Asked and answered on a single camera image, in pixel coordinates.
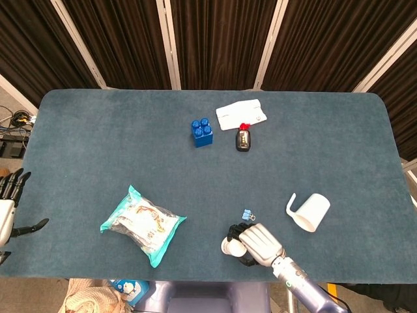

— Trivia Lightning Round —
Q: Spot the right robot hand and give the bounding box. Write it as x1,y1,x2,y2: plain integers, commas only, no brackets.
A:
227,222,285,267

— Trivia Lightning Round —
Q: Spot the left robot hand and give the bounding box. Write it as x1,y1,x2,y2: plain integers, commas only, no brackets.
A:
0,168,50,265

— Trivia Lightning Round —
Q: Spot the purple robot base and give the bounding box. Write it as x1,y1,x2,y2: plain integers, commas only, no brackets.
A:
134,280,272,313

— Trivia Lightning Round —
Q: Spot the black power box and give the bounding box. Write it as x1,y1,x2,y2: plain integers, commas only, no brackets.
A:
0,136,27,159

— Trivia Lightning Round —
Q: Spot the blue table mat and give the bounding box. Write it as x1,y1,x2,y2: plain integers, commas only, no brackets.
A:
0,89,412,283

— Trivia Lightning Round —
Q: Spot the black bottle with red cap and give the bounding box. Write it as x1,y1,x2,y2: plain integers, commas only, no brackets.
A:
235,123,253,153

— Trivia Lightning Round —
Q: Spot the teal snack package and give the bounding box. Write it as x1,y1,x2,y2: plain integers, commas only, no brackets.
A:
100,185,188,269

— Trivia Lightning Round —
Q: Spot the beige knitted cloth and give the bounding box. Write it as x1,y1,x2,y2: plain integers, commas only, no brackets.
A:
57,278,131,313

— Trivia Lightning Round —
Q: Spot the blue building block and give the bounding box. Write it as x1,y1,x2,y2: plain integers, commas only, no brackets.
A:
190,117,214,149

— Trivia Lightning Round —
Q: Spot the white folded cloth pouch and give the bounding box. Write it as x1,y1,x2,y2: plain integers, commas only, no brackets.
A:
215,98,268,132

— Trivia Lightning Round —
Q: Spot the blue printed package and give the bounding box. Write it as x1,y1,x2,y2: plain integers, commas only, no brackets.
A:
109,279,151,307

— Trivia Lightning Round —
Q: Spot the black pleated curtain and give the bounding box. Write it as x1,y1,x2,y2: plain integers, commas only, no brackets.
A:
0,0,417,161

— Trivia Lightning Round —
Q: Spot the white plastic mug with handle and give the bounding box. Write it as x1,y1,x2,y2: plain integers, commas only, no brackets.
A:
285,192,332,233

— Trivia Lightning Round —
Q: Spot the cable bundle on floor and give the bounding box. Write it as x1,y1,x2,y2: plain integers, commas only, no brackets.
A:
0,109,37,140

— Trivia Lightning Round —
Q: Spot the white curtain frame post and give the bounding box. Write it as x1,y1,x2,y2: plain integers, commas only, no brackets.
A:
50,0,109,89
253,0,289,91
155,0,182,91
0,74,38,115
352,20,417,93

